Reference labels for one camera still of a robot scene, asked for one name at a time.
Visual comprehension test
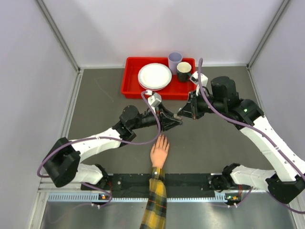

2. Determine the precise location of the grey slotted cable duct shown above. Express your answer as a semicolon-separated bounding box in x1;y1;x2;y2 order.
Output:
47;192;241;203

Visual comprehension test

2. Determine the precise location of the yellow plaid sleeve forearm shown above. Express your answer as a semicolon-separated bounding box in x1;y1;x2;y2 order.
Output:
140;167;167;229

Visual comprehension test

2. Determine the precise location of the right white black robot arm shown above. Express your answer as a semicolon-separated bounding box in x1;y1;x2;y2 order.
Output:
178;73;305;204

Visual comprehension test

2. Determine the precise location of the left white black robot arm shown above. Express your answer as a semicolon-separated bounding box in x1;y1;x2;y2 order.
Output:
43;104;182;189

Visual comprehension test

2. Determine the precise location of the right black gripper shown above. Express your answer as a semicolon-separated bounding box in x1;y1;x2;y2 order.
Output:
178;89;225;120

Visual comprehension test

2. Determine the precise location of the white plate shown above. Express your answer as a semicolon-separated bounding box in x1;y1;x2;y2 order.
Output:
138;81;168;91
138;63;172;84

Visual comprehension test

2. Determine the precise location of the glitter nail polish bottle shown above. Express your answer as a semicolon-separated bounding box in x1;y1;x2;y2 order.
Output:
174;114;182;120

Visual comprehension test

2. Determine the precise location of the dark green mug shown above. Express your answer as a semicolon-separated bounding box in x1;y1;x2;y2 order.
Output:
177;62;192;82

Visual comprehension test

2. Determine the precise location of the mannequin hand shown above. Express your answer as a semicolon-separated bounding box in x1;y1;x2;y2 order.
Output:
150;135;170;168

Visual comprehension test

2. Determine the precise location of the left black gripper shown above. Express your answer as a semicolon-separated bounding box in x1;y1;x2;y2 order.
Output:
131;104;183;133

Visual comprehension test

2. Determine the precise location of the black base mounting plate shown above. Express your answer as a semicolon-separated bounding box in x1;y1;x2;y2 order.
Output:
81;173;251;198

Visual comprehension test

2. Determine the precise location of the lower white plate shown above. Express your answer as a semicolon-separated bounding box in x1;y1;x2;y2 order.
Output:
138;81;168;91

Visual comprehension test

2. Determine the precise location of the red plastic tray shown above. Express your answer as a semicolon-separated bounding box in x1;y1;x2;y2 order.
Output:
121;57;196;100

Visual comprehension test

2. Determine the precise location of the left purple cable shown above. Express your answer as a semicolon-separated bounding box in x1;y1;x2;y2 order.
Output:
36;90;163;208

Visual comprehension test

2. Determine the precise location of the aluminium frame rail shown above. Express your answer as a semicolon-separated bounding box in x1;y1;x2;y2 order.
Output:
38;173;298;191

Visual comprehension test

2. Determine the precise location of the upper white plate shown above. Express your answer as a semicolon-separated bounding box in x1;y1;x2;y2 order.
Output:
138;63;172;84

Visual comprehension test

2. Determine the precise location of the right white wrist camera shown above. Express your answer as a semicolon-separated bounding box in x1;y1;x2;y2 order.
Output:
189;71;208;87

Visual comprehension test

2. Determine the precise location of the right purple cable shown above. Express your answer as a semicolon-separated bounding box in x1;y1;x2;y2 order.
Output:
196;57;305;213

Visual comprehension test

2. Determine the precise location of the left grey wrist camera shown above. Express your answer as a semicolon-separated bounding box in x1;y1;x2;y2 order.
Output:
145;90;162;108

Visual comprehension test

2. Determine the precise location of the purple cable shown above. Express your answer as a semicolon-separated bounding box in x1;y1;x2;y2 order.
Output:
36;90;163;208
196;57;305;213

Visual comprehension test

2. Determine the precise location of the lavender plastic cup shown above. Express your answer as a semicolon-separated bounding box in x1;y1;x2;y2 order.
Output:
168;52;183;75

